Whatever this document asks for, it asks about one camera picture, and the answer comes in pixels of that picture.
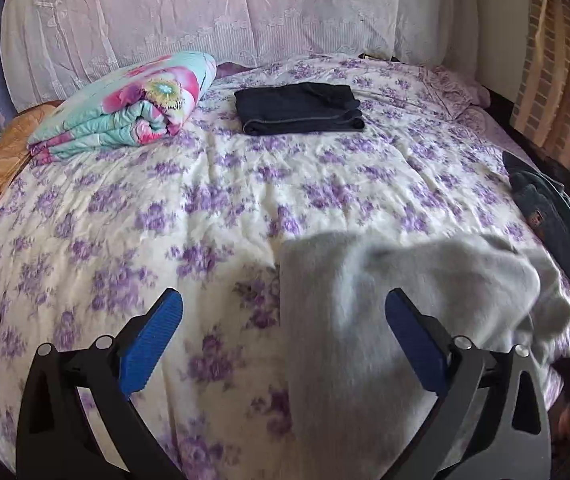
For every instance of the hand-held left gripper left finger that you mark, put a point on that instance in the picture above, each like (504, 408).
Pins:
(152, 340)

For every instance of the white lace headboard cover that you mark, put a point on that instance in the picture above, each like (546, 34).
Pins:
(215, 15)

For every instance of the orange pillow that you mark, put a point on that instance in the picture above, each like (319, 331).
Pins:
(0, 160)

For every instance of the brick pattern curtain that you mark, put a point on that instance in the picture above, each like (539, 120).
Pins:
(550, 60)

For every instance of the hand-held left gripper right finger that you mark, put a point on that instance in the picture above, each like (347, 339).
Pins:
(417, 340)

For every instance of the folded teal pink floral quilt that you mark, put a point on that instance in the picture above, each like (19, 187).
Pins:
(130, 105)

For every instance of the blue jeans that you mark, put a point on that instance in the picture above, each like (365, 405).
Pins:
(550, 210)

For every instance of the folded dark navy pants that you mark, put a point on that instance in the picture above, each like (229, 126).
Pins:
(297, 107)

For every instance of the grey pants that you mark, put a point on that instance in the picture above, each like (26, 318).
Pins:
(365, 320)

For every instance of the purple floral bedsheet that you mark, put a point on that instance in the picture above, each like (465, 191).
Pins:
(190, 200)

